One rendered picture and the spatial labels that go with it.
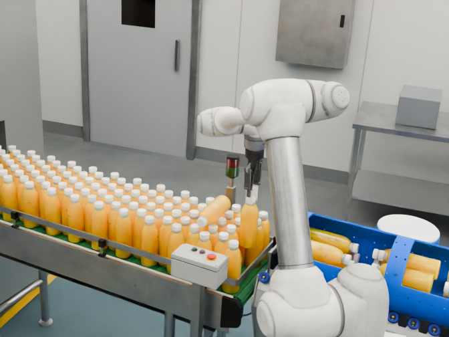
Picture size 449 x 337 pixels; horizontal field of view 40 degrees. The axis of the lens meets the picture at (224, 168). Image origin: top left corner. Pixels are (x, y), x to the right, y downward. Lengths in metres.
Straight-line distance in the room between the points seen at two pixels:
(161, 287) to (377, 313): 1.12
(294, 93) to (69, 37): 4.94
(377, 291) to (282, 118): 0.56
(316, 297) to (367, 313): 0.16
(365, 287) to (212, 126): 0.86
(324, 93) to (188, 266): 0.93
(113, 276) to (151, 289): 0.19
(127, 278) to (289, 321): 1.18
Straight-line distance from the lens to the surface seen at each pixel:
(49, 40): 6.73
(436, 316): 2.41
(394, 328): 2.49
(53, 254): 3.00
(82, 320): 3.97
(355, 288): 1.83
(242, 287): 2.63
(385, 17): 5.57
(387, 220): 3.03
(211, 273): 2.38
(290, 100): 1.80
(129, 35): 6.21
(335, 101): 1.84
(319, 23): 5.43
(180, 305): 2.69
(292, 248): 1.78
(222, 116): 2.28
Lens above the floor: 2.33
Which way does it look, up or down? 22 degrees down
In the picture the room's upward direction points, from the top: 4 degrees clockwise
